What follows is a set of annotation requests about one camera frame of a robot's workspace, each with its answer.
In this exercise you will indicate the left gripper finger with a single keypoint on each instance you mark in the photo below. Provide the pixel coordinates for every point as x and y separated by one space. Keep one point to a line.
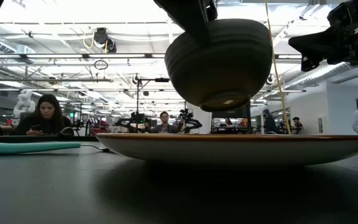
211 9
185 12

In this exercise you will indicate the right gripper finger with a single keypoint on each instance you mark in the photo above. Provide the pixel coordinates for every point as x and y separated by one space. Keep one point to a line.
315 46

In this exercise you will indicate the dark grey bowl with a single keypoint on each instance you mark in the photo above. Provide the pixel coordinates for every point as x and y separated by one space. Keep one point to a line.
228 68

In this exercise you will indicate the yellow plate with orange rim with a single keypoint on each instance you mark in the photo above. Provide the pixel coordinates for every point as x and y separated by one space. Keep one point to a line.
228 149

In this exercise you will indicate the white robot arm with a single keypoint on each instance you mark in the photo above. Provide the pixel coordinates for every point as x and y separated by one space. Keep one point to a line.
23 104

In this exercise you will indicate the black background robot arm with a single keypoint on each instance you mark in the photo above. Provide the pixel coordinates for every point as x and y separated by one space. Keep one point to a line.
187 116
137 118

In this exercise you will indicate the small ceiling reel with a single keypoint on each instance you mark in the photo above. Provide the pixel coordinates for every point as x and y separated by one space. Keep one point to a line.
135 79
270 79

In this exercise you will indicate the long ceiling light bar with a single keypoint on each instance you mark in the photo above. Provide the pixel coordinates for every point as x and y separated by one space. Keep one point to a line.
57 56

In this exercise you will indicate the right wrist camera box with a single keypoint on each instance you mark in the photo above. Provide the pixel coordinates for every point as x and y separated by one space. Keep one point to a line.
340 14

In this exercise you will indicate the black curved bracket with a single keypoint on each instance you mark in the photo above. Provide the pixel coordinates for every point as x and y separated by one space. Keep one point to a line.
66 130

